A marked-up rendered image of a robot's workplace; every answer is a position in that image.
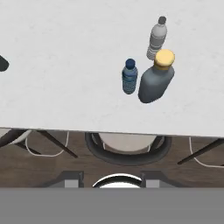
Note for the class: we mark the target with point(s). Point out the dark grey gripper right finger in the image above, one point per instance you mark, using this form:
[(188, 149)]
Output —
[(153, 180)]

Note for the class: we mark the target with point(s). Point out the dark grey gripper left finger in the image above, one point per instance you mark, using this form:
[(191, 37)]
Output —
[(71, 180)]

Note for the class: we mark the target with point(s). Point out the white and black round object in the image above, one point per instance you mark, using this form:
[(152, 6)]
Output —
[(117, 180)]

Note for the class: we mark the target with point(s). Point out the grey bottle with yellow cap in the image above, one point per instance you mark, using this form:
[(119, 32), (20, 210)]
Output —
[(155, 81)]

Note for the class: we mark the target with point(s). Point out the blue plastic water bottle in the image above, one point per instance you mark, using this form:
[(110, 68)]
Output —
[(129, 78)]

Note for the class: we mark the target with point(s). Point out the dark round object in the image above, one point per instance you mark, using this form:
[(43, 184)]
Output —
[(3, 64)]

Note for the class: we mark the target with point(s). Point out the grey plastic bottle dark cap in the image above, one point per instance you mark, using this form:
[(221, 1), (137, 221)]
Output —
[(157, 39)]

